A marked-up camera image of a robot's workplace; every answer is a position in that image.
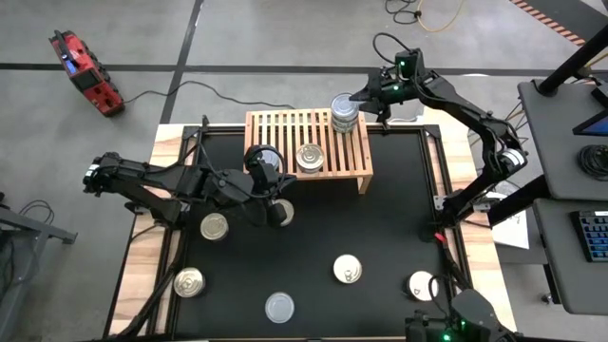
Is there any white paper sheet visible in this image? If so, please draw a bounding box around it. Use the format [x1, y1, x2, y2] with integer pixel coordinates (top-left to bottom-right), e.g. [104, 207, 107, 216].
[491, 208, 531, 251]

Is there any black cable bundle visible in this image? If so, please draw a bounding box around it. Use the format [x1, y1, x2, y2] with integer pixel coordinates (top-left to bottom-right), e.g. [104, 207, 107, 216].
[493, 102, 529, 143]

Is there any gold lid seafood can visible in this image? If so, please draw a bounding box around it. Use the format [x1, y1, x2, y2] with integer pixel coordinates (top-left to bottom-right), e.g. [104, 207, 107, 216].
[199, 212, 230, 242]
[173, 266, 207, 298]

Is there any yellow paper folder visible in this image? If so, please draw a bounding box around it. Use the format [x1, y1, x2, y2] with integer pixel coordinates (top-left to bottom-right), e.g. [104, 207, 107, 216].
[422, 107, 471, 143]

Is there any black metal table frame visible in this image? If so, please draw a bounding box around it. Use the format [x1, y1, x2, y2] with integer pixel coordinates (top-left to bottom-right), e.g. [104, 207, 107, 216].
[106, 113, 517, 342]

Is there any grey metal stand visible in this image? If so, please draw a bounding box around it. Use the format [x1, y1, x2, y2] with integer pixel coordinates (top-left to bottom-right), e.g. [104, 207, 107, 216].
[0, 206, 80, 246]

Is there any Wild Planet salmon can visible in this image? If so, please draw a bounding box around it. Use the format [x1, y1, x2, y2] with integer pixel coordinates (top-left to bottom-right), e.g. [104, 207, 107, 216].
[406, 269, 436, 302]
[332, 253, 364, 285]

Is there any yellow floor cable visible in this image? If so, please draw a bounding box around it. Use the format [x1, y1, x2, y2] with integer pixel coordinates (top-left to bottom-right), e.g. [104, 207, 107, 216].
[414, 0, 465, 34]

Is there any black tablet blue screen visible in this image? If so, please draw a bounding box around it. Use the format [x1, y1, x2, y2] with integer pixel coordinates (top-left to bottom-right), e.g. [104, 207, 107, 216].
[572, 107, 608, 139]

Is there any black metal pole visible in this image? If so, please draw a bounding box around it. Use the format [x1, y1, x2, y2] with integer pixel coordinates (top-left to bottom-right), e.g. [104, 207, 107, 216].
[536, 22, 608, 98]

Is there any black cable loop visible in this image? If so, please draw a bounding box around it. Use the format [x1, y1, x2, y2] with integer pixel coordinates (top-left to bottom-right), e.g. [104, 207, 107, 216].
[17, 198, 56, 228]

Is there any grey side desk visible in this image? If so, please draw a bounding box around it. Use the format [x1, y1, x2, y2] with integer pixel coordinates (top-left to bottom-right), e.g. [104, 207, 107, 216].
[516, 79, 608, 201]

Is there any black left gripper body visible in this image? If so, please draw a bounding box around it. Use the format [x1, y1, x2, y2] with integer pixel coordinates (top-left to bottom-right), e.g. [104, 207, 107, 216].
[207, 167, 290, 207]

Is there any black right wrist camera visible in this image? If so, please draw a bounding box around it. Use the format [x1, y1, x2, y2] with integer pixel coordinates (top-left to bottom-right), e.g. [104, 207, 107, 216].
[394, 46, 426, 80]

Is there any silver can centre left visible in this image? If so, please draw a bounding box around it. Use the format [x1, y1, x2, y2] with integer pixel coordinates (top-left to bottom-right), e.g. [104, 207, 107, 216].
[243, 143, 288, 191]

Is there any grey keyboard desk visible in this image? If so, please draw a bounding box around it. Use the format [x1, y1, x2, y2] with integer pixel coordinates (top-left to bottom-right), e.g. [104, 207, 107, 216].
[531, 197, 608, 317]

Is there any striped hazard floor tape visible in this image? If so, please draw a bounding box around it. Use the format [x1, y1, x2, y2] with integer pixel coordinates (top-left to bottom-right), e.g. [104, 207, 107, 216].
[509, 0, 588, 48]

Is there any wooden slatted shelf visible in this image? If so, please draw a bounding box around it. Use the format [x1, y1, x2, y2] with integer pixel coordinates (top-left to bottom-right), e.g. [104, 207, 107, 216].
[243, 106, 375, 195]

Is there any black desk support bar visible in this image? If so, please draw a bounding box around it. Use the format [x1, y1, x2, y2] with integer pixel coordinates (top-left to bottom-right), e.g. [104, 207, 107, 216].
[486, 176, 555, 228]

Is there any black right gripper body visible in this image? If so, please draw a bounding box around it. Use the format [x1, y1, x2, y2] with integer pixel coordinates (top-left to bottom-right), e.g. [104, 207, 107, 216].
[376, 69, 423, 119]

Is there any black table mat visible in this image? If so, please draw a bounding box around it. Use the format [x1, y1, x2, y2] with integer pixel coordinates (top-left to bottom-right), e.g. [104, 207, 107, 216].
[173, 128, 458, 337]

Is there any black backlit keyboard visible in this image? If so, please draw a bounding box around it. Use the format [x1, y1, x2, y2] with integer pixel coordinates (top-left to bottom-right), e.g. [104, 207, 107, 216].
[569, 209, 608, 264]

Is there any black coiled desk cable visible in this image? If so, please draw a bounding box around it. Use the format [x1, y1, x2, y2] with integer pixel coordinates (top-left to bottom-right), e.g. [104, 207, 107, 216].
[577, 143, 608, 183]

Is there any black coiled floor cable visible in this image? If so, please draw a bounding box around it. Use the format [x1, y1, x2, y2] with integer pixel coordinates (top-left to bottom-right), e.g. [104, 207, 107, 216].
[384, 0, 425, 27]

